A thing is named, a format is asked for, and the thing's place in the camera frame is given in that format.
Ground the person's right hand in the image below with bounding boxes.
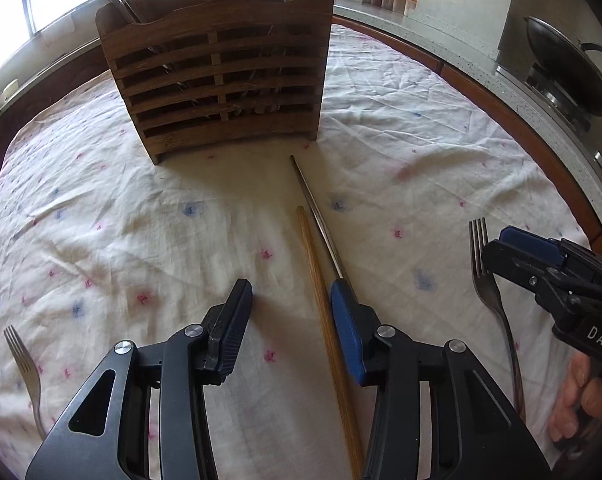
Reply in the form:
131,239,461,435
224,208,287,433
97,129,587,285
548,350,602,453

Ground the white floral tablecloth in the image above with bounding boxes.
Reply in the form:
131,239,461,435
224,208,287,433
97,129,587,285
0,22,602,480

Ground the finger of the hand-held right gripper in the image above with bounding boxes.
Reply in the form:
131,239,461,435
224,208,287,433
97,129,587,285
498,226,569,268
482,240,582,311

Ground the black wok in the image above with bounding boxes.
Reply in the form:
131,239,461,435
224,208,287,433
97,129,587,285
523,15,602,118

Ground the gas stove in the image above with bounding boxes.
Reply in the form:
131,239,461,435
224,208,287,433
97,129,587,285
496,62,602,176

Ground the wooden slatted utensil holder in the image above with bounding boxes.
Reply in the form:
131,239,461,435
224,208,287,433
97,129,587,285
95,0,338,166

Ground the metal fork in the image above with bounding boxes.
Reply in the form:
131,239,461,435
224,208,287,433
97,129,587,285
4,325,48,443
468,217,528,423

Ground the row of spice jars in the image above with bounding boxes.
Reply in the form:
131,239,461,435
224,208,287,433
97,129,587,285
370,0,417,16

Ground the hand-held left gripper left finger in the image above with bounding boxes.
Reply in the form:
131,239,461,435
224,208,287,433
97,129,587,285
25,278,254,480

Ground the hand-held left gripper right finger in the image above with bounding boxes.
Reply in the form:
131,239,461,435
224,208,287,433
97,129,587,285
330,280,552,480

